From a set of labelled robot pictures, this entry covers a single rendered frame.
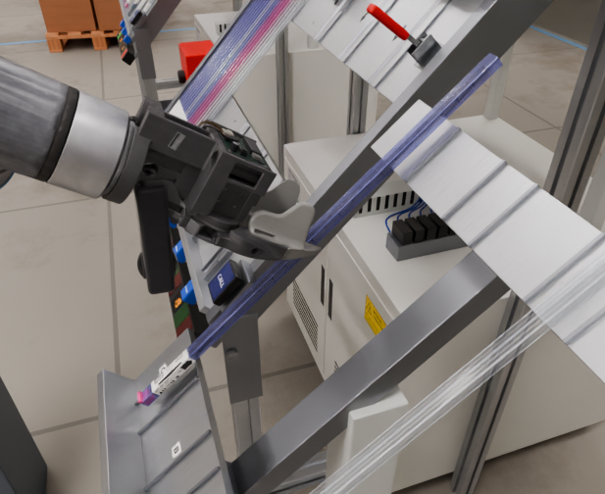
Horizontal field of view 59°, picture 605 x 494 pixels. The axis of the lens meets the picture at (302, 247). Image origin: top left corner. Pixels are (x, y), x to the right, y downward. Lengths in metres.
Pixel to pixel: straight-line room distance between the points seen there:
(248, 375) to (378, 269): 0.35
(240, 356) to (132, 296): 1.23
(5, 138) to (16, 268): 1.84
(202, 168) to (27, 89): 0.14
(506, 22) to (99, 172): 0.49
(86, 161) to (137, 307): 1.50
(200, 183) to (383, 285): 0.58
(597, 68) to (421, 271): 0.44
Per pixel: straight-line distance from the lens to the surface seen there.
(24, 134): 0.41
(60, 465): 1.57
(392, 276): 0.98
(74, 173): 0.42
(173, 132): 0.43
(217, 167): 0.43
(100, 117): 0.42
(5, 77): 0.42
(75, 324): 1.90
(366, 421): 0.54
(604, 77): 0.78
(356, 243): 1.06
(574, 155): 0.82
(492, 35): 0.70
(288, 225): 0.49
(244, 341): 0.73
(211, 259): 0.82
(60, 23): 4.68
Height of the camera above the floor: 1.25
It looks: 37 degrees down
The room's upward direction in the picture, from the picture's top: straight up
